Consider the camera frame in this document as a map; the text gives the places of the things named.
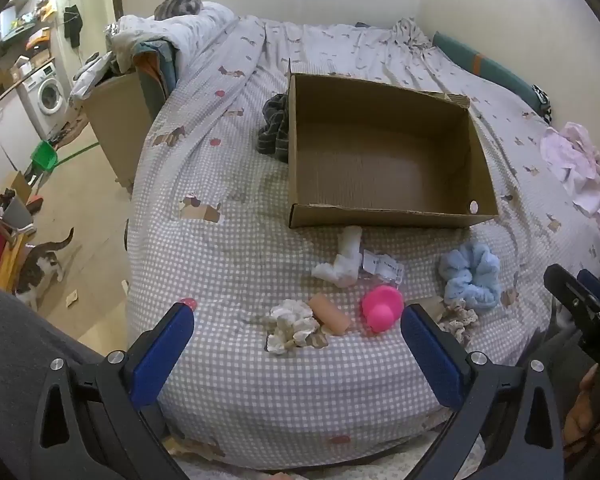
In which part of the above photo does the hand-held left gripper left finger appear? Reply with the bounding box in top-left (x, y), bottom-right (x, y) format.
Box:
top-left (30, 302), bottom-right (196, 480)

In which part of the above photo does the beige foam roll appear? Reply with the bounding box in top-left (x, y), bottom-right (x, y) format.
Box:
top-left (308, 294), bottom-right (352, 336)

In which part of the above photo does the teal bolster with orange band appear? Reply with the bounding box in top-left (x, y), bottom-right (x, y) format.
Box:
top-left (432, 31), bottom-right (543, 111)

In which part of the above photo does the teal and orange folded bedding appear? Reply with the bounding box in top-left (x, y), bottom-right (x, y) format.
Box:
top-left (132, 40), bottom-right (181, 111)

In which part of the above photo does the wall shelf with clutter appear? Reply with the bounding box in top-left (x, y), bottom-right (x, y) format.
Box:
top-left (0, 0), bottom-right (58, 63)

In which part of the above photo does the black hanging garment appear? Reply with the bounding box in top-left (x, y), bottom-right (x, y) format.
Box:
top-left (62, 5), bottom-right (84, 48)

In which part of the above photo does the green dustpan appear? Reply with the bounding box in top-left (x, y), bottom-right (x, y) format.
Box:
top-left (31, 140), bottom-right (101, 171)

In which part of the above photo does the white sock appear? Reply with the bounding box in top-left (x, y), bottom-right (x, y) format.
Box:
top-left (311, 226), bottom-right (363, 288)

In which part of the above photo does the clear plastic bag with label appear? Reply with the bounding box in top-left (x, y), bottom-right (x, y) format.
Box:
top-left (357, 247), bottom-right (406, 288)

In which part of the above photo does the beige lace scrunchie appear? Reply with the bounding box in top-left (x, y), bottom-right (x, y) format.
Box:
top-left (437, 299), bottom-right (480, 347)

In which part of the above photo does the pink silicone toy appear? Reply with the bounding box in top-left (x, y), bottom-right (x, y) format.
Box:
top-left (361, 285), bottom-right (405, 333)

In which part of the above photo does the white kitchen cabinet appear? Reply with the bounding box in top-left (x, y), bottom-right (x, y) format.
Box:
top-left (0, 90), bottom-right (46, 181)

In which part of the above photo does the pale pink cloth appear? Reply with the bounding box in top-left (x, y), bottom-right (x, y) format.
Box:
top-left (540, 121), bottom-right (600, 251)

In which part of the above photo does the black white patterned cloth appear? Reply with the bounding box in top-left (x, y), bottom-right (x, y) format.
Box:
top-left (532, 85), bottom-right (553, 123)

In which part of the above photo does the white washing machine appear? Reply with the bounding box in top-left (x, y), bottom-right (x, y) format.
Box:
top-left (19, 64), bottom-right (67, 133)

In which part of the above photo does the light blue fluffy scrunchie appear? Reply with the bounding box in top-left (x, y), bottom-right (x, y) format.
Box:
top-left (438, 241), bottom-right (502, 311)

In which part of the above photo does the cream ruffled scrunchie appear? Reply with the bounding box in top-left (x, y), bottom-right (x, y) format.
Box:
top-left (266, 299), bottom-right (322, 356)

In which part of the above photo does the checked dog print bedsheet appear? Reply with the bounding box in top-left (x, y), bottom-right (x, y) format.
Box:
top-left (125, 15), bottom-right (600, 471)

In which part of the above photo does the dark striped cloth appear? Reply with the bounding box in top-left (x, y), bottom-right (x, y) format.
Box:
top-left (256, 92), bottom-right (292, 163)

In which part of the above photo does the white quilt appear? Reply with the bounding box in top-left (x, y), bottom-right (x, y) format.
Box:
top-left (72, 1), bottom-right (241, 101)

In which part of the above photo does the person's right hand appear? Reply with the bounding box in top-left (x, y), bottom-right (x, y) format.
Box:
top-left (562, 365), bottom-right (600, 466)

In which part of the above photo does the tabby and white cat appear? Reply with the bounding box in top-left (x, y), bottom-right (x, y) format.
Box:
top-left (14, 227), bottom-right (75, 311)

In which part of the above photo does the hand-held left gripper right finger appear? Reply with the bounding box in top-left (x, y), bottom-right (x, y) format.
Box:
top-left (400, 303), bottom-right (566, 480)

